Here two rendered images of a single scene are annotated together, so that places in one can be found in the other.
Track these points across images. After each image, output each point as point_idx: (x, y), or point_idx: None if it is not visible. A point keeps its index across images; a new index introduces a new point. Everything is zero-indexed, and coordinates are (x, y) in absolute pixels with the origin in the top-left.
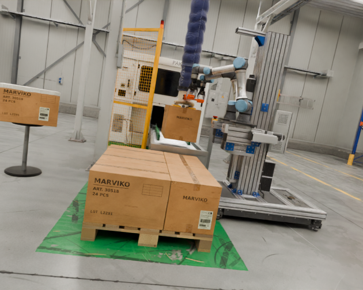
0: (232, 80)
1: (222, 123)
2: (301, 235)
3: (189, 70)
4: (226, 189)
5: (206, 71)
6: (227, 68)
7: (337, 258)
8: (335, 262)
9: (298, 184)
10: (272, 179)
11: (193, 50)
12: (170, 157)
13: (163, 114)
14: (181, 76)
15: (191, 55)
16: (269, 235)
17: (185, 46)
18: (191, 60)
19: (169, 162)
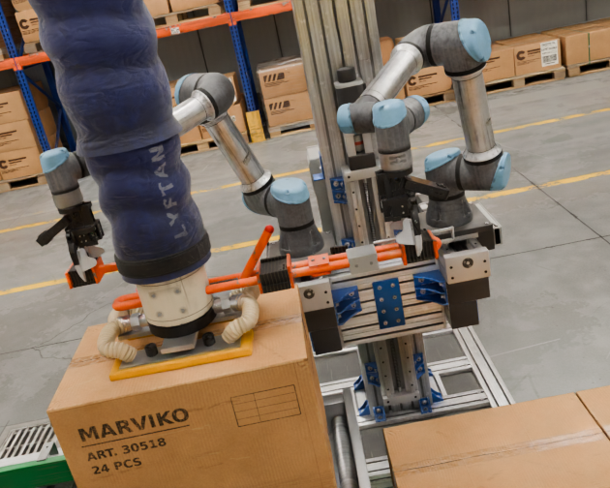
0: (221, 117)
1: (446, 259)
2: (497, 351)
3: (179, 152)
4: (387, 427)
5: (429, 112)
6: (408, 73)
7: (570, 324)
8: (593, 329)
9: (97, 320)
10: (55, 359)
11: (157, 44)
12: (508, 486)
13: (76, 460)
14: (162, 202)
15: (161, 74)
16: (544, 395)
17: (117, 33)
18: (170, 101)
19: None
